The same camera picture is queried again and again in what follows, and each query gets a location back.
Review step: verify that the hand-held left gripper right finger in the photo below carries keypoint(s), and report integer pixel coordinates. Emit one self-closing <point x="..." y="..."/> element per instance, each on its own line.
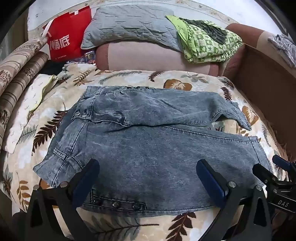
<point x="210" y="180"/>

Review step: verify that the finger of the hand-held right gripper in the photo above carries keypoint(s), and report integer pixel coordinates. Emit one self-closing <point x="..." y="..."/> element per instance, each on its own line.
<point x="263" y="172"/>
<point x="279" y="161"/>

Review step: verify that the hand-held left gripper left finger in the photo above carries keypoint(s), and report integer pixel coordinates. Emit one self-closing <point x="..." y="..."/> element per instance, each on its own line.
<point x="85" y="183"/>

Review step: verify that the blue denim pants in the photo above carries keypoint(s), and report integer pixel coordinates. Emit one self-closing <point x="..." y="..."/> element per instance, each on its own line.
<point x="150" y="150"/>

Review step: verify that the brown cardboard box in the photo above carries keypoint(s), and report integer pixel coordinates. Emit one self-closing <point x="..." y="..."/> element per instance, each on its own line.
<point x="266" y="81"/>

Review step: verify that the white pillow with green trim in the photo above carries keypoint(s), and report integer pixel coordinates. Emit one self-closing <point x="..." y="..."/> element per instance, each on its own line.
<point x="25" y="111"/>

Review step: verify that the grey crumpled cloth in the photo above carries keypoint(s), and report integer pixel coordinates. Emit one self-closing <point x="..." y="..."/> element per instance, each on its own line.
<point x="283" y="44"/>

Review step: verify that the leaf print blanket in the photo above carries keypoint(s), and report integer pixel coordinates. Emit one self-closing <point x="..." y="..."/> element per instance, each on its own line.
<point x="138" y="76"/>

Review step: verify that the brown striped fabric roll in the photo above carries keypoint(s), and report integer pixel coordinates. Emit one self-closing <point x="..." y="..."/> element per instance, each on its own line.
<point x="20" y="81"/>

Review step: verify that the colourful printed packet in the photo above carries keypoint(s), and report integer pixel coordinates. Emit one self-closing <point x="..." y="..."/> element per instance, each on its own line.
<point x="89" y="55"/>

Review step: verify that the green patterned cloth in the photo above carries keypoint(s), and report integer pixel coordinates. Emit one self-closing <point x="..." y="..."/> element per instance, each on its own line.
<point x="203" y="48"/>

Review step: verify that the pink plush bolster cushion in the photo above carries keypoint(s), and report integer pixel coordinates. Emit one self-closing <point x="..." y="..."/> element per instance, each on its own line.
<point x="143" y="58"/>

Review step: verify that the beige floral fabric roll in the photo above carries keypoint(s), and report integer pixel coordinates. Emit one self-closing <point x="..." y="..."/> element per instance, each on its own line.
<point x="18" y="55"/>

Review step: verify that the red paper shopping bag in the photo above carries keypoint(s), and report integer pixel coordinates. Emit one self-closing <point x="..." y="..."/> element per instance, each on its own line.
<point x="69" y="34"/>

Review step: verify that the dark green cloth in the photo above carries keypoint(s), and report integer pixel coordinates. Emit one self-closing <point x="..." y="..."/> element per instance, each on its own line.
<point x="208" y="29"/>

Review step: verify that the grey quilted pillow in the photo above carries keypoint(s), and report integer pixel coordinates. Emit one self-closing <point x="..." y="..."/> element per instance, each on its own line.
<point x="131" y="25"/>

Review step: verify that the cream floral headboard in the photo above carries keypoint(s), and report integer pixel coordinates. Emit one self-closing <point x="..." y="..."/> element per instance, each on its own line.
<point x="203" y="8"/>

